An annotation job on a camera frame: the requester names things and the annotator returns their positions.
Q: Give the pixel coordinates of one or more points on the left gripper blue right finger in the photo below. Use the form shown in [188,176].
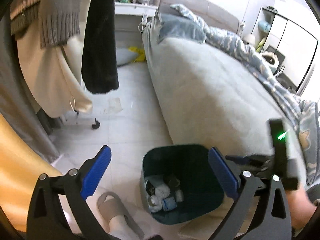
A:
[271,219]

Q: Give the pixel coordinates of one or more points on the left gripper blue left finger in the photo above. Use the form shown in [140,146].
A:
[46,219]

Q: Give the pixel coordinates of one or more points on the blue tissue packet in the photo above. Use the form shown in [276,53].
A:
[168,204]

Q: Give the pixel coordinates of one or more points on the small clear plastic wrap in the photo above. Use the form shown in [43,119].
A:
[179,197]

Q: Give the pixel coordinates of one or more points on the black printed box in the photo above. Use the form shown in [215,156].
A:
[150,184]

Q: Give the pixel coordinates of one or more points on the white paper ball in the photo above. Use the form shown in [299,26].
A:
[155,204]
[162,191]

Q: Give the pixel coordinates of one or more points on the dark green trash bin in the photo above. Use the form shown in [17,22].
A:
[182,167]

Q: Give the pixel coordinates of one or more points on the person right hand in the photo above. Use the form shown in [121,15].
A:
[300,206]

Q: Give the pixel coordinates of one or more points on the blue patterned fleece blanket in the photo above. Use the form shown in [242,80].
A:
[302,114]

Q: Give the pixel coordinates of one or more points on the grey slipper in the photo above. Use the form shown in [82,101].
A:
[120,222]

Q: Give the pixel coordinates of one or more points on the bed with grey cover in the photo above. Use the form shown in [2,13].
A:
[207,97]

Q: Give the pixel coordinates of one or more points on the cream cat bed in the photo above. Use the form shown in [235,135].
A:
[272,60]

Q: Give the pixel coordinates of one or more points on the white clothes rack base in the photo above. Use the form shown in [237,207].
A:
[76,118]

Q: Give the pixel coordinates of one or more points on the black and white wardrobe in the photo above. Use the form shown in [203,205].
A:
[294,46]

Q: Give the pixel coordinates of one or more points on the bedside table lamp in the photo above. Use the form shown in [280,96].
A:
[249,39]

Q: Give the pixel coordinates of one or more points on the cream hanging coat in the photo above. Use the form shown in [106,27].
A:
[53,74]

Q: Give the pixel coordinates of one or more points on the black hanging garment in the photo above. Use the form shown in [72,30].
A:
[99,63]

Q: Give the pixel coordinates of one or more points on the yellow plastic bag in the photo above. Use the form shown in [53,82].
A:
[140,54]

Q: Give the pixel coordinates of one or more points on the grey blue pillow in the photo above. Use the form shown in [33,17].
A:
[179,27]

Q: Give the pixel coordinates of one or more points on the grey floor cushion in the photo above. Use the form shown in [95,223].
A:
[124,56]

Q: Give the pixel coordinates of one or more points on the grey upholstered headboard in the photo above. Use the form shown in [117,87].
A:
[212,14]

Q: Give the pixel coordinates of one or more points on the white dressing table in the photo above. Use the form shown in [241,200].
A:
[130,20]

